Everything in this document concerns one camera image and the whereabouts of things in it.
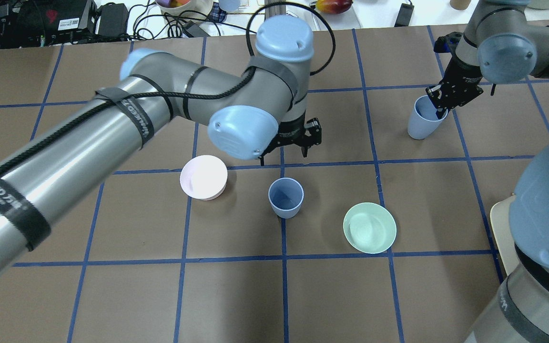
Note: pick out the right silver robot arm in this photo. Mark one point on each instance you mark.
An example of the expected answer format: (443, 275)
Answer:
(499, 45)

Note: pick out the green bowl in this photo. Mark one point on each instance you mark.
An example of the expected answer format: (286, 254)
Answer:
(370, 228)

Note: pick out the black laptop computer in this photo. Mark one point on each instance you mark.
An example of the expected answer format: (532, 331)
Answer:
(32, 23)

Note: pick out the bowl of foam cubes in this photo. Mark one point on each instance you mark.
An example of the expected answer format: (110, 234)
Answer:
(186, 8)

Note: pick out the blue cup on table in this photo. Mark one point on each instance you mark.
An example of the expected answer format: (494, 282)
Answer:
(286, 196)

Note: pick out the black power adapter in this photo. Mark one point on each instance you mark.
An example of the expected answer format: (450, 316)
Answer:
(113, 21)

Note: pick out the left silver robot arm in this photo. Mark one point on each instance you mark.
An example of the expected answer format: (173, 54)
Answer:
(246, 117)

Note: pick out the pink bowl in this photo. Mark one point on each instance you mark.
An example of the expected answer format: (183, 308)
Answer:
(204, 177)

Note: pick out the brown paper table mat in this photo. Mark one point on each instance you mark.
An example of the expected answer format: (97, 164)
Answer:
(139, 261)

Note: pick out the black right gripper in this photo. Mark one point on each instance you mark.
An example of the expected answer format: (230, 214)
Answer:
(463, 75)

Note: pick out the mango fruit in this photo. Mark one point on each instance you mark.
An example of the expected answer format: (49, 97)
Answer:
(333, 7)

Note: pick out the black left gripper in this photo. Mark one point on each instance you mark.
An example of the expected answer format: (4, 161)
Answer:
(291, 130)

